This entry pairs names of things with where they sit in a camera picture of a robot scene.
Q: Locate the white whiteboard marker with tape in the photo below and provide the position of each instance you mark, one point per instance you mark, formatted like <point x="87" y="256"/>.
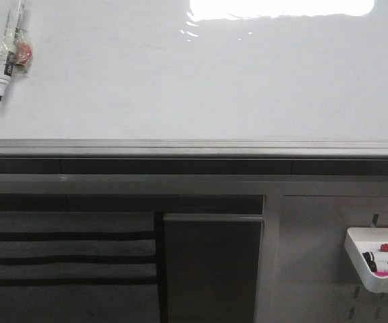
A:
<point x="16" y="49"/>

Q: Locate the white plastic marker tray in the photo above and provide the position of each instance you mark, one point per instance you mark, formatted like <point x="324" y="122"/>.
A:
<point x="366" y="239"/>

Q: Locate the white whiteboard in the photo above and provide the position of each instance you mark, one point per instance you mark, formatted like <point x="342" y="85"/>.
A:
<point x="262" y="78"/>

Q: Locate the black capped marker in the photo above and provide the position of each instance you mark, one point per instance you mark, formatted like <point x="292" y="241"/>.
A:
<point x="377" y="262"/>

